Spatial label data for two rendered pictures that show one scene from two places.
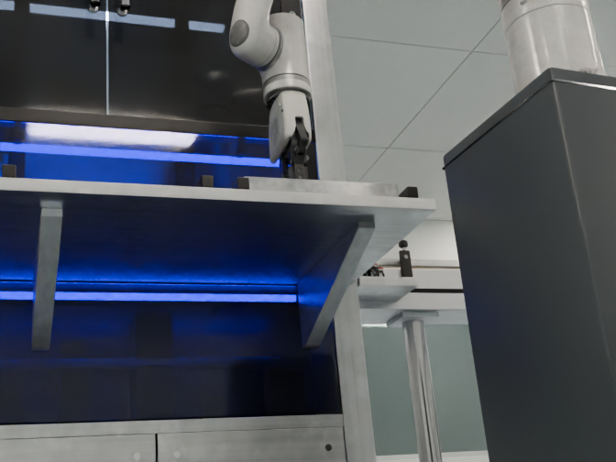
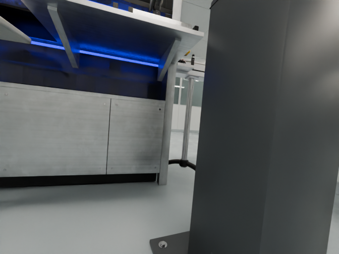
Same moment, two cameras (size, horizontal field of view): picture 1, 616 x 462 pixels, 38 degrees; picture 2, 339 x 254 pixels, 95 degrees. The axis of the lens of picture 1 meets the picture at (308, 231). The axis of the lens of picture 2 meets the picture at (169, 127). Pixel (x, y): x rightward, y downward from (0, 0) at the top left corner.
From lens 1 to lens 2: 0.66 m
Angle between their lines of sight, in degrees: 24
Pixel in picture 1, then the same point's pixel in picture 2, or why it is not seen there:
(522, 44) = not seen: outside the picture
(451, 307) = (202, 76)
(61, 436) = (81, 94)
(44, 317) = (71, 56)
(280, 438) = (146, 105)
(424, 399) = (189, 100)
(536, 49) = not seen: outside the picture
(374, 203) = (181, 29)
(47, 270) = (63, 37)
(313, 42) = not seen: outside the picture
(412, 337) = (190, 82)
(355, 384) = (170, 93)
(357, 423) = (169, 104)
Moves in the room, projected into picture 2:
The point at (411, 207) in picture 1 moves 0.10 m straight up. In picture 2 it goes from (194, 34) to (196, 10)
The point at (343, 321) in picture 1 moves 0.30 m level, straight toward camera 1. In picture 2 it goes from (170, 74) to (166, 57)
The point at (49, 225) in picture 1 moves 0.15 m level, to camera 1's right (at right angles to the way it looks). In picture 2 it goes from (53, 14) to (91, 16)
